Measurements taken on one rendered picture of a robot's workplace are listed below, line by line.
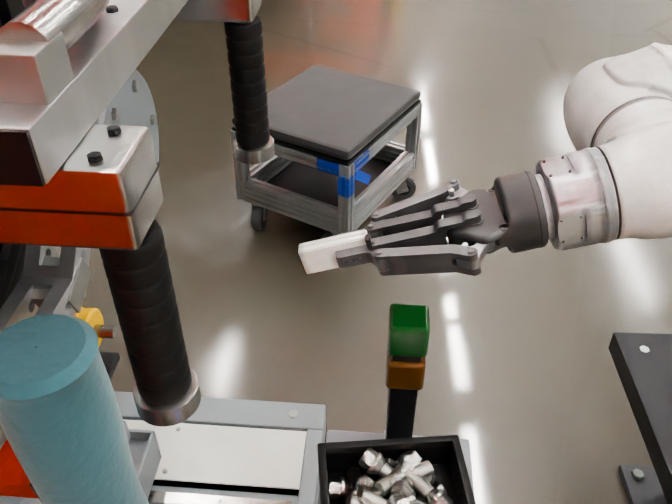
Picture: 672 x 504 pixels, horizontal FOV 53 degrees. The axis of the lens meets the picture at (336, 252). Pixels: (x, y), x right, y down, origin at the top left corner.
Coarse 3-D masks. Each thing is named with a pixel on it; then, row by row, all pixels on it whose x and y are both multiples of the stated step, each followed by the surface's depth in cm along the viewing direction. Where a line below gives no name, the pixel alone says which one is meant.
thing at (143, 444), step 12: (132, 432) 115; (144, 432) 115; (132, 444) 116; (144, 444) 116; (156, 444) 116; (132, 456) 114; (144, 456) 111; (156, 456) 117; (144, 468) 111; (156, 468) 117; (144, 480) 111; (144, 492) 111
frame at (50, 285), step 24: (24, 0) 72; (24, 264) 78; (48, 264) 78; (72, 264) 77; (24, 288) 76; (48, 288) 76; (72, 288) 76; (0, 312) 73; (24, 312) 75; (48, 312) 73; (72, 312) 77; (0, 432) 63
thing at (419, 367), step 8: (392, 360) 68; (424, 360) 69; (392, 368) 68; (400, 368) 68; (408, 368) 68; (416, 368) 68; (424, 368) 68; (392, 376) 69; (400, 376) 69; (408, 376) 69; (416, 376) 69; (424, 376) 69; (392, 384) 70; (400, 384) 70; (408, 384) 70; (416, 384) 70
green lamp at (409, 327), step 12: (396, 312) 67; (408, 312) 67; (420, 312) 67; (396, 324) 65; (408, 324) 65; (420, 324) 65; (396, 336) 66; (408, 336) 65; (420, 336) 65; (396, 348) 67; (408, 348) 66; (420, 348) 66
